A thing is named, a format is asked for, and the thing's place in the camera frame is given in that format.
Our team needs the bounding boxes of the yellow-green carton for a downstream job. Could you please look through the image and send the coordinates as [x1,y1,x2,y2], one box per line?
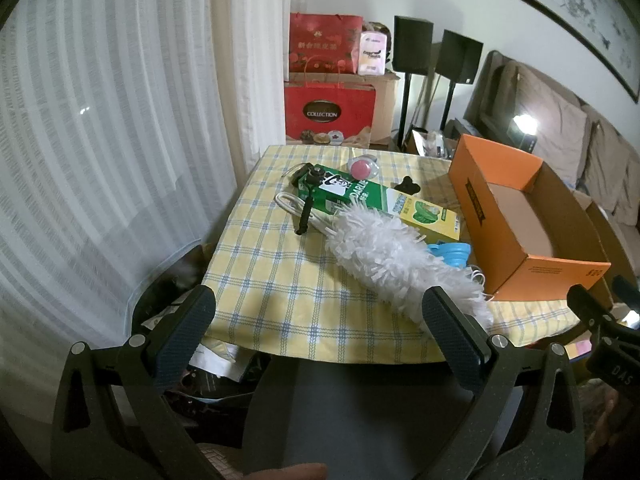
[387,195,463,243]

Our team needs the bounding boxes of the clear bottle with pink cap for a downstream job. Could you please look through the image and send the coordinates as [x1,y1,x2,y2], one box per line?
[348,152,383,179]

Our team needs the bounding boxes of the yellow checked tablecloth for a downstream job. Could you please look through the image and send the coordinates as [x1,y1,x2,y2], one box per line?
[202,144,601,363]

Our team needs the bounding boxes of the beige sofa cushion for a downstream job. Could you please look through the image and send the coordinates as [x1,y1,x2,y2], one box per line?
[582,120,628,211]
[520,75,588,181]
[615,155,640,231]

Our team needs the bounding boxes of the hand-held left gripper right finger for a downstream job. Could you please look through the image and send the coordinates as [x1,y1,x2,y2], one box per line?
[421,286,586,480]

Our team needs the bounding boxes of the red paper bag with handles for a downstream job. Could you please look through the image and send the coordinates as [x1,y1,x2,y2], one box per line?
[284,55,378,147]

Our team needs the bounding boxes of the white sheer curtain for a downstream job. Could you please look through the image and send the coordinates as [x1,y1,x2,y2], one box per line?
[0,0,296,426]

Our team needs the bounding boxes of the red floral gift bag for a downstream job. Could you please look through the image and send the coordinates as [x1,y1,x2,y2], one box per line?
[289,12,364,75]

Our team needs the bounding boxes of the pink tissue pack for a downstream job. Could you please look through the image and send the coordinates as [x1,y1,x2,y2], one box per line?
[356,31,391,76]

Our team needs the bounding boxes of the brown sofa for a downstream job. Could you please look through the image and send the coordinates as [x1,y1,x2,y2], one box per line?
[462,50,640,281]

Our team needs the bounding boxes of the brown cardboard box lid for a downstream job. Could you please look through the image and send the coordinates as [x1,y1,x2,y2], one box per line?
[570,190,640,311]

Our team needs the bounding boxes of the white cable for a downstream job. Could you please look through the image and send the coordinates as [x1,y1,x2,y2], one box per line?
[276,191,341,236]

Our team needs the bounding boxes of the green toothpaste box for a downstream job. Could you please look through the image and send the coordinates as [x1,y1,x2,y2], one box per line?
[299,162,398,216]

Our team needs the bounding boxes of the dark floor clutter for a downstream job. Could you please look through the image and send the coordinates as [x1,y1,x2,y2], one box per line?
[132,242,266,421]

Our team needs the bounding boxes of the open box of small clutter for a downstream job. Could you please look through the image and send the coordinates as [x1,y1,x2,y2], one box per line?
[402,127,461,158]

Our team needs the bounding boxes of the black speaker stand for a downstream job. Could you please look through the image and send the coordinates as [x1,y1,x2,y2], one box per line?
[397,74,413,146]
[440,80,457,133]

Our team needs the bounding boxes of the blue funnel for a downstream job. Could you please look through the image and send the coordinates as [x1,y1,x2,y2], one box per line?
[426,241,473,268]

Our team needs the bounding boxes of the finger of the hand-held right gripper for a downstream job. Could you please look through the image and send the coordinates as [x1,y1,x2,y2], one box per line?
[567,284,619,332]
[611,275,640,312]

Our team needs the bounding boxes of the orange cardboard box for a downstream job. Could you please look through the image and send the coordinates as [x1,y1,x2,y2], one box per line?
[447,133,612,302]

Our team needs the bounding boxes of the black speaker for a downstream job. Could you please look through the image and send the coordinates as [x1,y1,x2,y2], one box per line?
[392,15,434,76]
[434,30,484,83]

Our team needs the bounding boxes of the glowing small lamp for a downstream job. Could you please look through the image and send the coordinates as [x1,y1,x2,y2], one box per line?
[510,114,538,136]

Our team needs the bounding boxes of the black mini tripod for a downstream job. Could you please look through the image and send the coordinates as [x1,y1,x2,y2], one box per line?
[282,161,326,236]

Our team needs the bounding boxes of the white fluffy duster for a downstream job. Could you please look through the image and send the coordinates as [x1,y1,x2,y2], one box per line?
[325,199,493,333]

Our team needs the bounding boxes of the person's left hand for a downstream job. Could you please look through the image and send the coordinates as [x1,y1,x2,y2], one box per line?
[244,462,329,480]

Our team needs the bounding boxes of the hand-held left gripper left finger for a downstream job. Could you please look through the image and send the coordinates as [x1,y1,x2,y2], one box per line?
[50,284,221,480]

